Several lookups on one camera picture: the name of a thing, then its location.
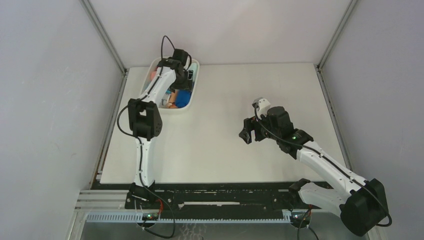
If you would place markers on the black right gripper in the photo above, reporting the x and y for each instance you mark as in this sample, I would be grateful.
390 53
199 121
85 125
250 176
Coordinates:
251 124

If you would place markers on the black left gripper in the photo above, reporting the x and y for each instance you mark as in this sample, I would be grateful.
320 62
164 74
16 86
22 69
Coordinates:
188 84

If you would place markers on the blue microfiber towel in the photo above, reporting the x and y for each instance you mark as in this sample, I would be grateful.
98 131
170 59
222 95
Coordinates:
183 98

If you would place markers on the orange towel with blue dots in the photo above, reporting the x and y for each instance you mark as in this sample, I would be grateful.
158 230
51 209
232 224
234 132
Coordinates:
171 104

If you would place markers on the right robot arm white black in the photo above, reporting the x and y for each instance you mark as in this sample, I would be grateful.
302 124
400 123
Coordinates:
361 204

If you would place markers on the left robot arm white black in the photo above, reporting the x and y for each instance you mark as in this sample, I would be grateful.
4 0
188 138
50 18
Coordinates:
145 120

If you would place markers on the mint green rolled towel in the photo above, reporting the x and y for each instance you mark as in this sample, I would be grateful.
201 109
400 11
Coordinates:
193 70

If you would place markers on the white plastic tray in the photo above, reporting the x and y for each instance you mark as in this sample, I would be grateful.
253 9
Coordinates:
147 81

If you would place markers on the white printed rolled towel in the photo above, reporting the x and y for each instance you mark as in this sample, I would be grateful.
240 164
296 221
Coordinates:
163 103

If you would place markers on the pink rolled towel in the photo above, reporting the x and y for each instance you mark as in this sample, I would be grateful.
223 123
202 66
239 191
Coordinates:
153 75

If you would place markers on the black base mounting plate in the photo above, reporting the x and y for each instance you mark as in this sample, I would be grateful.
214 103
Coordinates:
246 200

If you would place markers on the right circuit board with wires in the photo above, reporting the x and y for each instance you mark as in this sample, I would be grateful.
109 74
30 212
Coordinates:
302 221

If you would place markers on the circuit board with wires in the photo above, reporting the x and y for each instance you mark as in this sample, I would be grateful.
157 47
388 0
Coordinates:
302 221
156 217

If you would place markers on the right aluminium frame post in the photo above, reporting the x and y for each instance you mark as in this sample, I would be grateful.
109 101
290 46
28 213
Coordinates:
337 33

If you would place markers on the aluminium frame post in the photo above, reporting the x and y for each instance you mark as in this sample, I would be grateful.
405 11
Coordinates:
337 33
103 34

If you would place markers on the left aluminium frame post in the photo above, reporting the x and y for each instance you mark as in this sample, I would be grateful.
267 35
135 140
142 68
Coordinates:
103 34

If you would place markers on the left circuit board with wires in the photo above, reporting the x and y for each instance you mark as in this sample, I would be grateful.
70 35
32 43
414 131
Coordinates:
156 217

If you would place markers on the white slotted cable duct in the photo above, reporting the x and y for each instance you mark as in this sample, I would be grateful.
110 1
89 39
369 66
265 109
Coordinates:
128 217

